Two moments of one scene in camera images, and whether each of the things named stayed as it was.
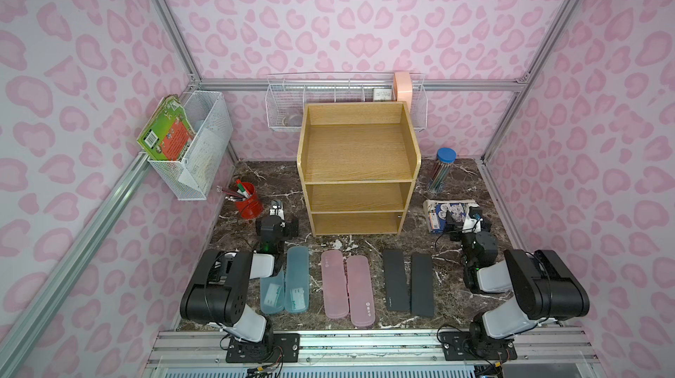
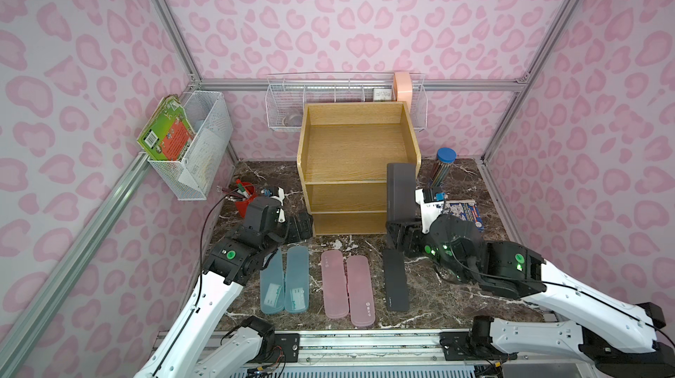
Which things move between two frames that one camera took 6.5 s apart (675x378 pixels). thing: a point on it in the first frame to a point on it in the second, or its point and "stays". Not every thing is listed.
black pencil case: (422, 284) to (401, 192)
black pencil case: (397, 299) stays
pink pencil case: (335, 289) stays
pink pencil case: (360, 291) stays
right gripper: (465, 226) to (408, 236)
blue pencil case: (297, 279) stays
